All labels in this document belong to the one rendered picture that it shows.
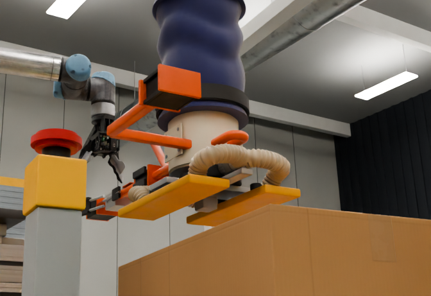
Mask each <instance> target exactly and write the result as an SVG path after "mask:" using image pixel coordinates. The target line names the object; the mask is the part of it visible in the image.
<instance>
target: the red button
mask: <svg viewBox="0 0 431 296"><path fill-rule="evenodd" d="M30 145H31V147H32V148H33V149H34V150H35V151H36V152H37V153H39V154H43V155H53V156H59V157H69V158H71V155H74V154H76V153H77V152H78V151H79V150H81V149H82V138H81V137H80V136H79V135H78V134H77V133H76V132H73V131H71V130H66V129H61V128H48V129H43V130H40V131H38V132H37V133H36V134H34V135H33V136H31V144H30Z"/></svg>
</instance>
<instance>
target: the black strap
mask: <svg viewBox="0 0 431 296"><path fill-rule="evenodd" d="M197 100H215V101H226V102H229V103H233V104H236V105H238V106H240V107H241V108H243V110H244V111H245V113H246V114H247V116H248V117H249V99H248V96H247V95H246V94H245V93H244V92H242V91H241V90H239V89H237V88H235V87H232V86H229V85H223V84H218V83H201V98H200V99H197V98H196V99H195V100H194V101H197ZM155 110H156V118H157V120H158V118H159V115H160V114H161V112H162V111H163V110H162V109H155Z"/></svg>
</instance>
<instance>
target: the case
mask: <svg viewBox="0 0 431 296"><path fill-rule="evenodd" d="M118 296H431V220H426V219H419V218H406V217H399V216H387V215H380V214H368V213H355V212H348V211H336V210H329V209H316V208H309V207H297V206H290V205H278V204H268V205H266V206H263V207H261V208H259V209H256V210H254V211H252V212H250V213H247V214H244V215H242V216H240V217H237V218H235V219H232V220H230V221H228V222H225V223H222V224H220V225H218V226H216V227H213V228H211V229H209V230H206V231H203V232H201V233H199V234H196V235H194V236H191V237H189V238H187V239H184V240H182V241H179V242H177V243H175V244H172V245H170V246H168V247H165V248H163V249H160V250H157V251H156V252H153V253H151V254H148V255H146V256H144V257H141V258H139V259H136V260H134V261H132V262H129V263H126V264H125V265H122V266H119V271H118Z"/></svg>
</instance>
